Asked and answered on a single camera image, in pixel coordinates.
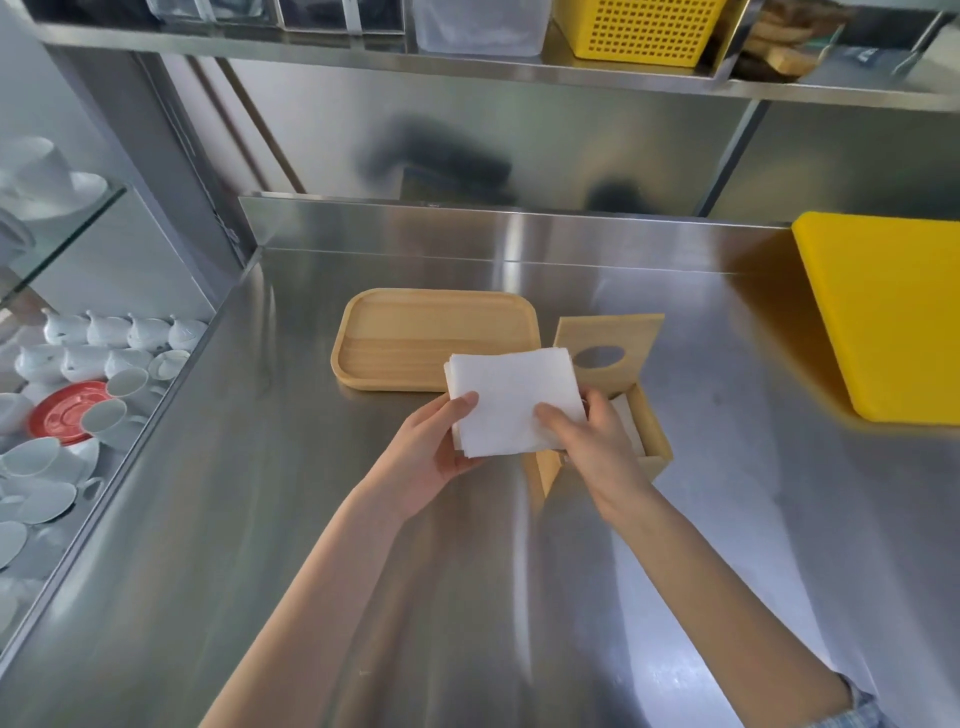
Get person's right hand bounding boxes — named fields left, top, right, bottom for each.
left=533, top=387, right=658, bottom=524

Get person's left hand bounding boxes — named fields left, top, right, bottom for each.
left=361, top=390, right=490, bottom=520

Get stack of white paper napkins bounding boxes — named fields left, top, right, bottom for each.
left=443, top=346, right=588, bottom=461

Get person's right forearm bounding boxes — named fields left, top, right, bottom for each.
left=592, top=480, right=858, bottom=728

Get person's left forearm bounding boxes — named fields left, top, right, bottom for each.
left=198, top=480, right=421, bottom=728

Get rectangular wooden tray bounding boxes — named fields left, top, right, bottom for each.
left=330, top=288, right=543, bottom=394

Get wooden napkin box with lid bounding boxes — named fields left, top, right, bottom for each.
left=524, top=313, right=675, bottom=501

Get stainless steel shelf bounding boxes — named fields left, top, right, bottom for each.
left=21, top=0, right=960, bottom=115

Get yellow plastic cutting board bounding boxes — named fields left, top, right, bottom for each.
left=792, top=211, right=960, bottom=427

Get group of white creamer jugs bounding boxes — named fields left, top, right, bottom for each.
left=13, top=307, right=210, bottom=385

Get translucent plastic container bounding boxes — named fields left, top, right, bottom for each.
left=411, top=0, right=553, bottom=58

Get red saucer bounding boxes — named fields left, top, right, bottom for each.
left=27, top=380, right=115, bottom=447

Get yellow perforated plastic basket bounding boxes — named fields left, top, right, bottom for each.
left=552, top=0, right=731, bottom=69

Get clear container with dark contents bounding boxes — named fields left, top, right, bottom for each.
left=145, top=0, right=273, bottom=27
left=276, top=0, right=407, bottom=37

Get grey plaid sleeve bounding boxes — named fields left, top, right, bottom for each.
left=838, top=673, right=903, bottom=728

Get pile of white cups and saucers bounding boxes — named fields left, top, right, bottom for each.
left=0, top=348, right=193, bottom=639

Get glass shelf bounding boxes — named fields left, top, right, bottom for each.
left=0, top=183, right=129, bottom=310

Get white saucer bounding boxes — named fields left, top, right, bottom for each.
left=10, top=171, right=111, bottom=223

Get large white cup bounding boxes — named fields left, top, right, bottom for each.
left=0, top=135, right=78, bottom=205

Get metal tongs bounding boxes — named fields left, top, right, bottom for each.
left=891, top=9, right=949, bottom=78

